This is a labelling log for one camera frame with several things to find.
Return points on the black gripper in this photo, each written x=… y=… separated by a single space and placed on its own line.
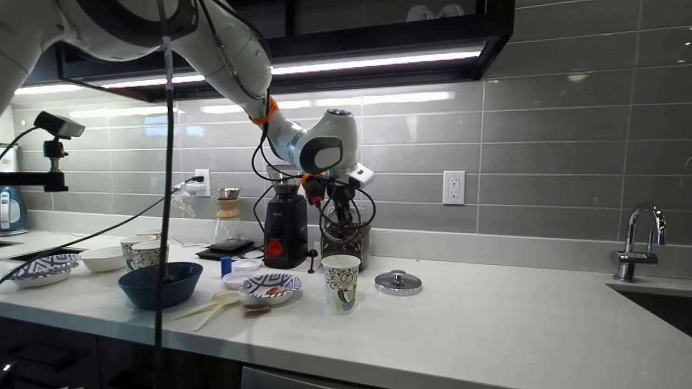
x=342 y=198

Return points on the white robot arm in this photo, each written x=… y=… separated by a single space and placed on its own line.
x=210 y=35

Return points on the glass jar with coffee beans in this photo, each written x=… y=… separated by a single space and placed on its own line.
x=338 y=238

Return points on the black coffee grinder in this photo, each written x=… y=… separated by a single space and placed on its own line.
x=285 y=227

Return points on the patterned paper cup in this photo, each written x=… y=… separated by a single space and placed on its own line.
x=340 y=279

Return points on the glass pour-over coffee maker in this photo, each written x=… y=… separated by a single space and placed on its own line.
x=227 y=216

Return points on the silver jar lid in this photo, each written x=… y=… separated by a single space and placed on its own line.
x=398 y=284

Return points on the blue patterned paper plate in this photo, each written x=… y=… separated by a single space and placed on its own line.
x=271 y=287

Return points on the black kitchen scale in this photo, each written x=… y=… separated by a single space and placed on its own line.
x=226 y=248

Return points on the small blue cylinder cap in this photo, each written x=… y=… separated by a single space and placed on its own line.
x=226 y=264

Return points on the white round lid right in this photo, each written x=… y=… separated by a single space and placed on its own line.
x=233 y=281

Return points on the black overhead cabinet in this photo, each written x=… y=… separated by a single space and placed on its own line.
x=354 y=43

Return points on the wooden disposable cutlery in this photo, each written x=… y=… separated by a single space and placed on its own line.
x=213 y=307

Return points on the patterned ceramic mug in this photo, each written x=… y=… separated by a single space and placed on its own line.
x=140 y=253

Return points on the dark blue bowl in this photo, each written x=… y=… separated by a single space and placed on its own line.
x=149 y=293

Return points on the white small bowl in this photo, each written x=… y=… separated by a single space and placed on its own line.
x=102 y=260

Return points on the chrome kitchen faucet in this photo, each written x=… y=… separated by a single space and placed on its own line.
x=632 y=253

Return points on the blue patterned bowl far left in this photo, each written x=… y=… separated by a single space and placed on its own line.
x=46 y=271

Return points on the white light switch plate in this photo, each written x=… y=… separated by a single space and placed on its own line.
x=453 y=188

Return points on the white wall outlet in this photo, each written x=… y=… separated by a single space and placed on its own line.
x=202 y=183

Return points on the black camera on mount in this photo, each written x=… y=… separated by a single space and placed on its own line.
x=53 y=179

